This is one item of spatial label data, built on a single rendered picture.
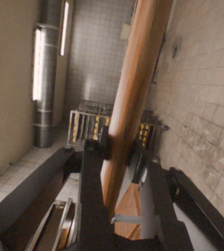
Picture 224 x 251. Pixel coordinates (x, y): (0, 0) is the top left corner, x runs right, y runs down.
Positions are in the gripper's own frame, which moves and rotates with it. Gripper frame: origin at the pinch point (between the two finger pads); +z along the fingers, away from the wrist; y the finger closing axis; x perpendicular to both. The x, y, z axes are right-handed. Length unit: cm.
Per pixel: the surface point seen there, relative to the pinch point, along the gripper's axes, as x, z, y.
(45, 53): 31, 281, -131
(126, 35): 132, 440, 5
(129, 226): -141, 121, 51
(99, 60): 61, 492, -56
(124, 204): -135, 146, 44
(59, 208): -153, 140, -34
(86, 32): 129, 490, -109
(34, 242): -155, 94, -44
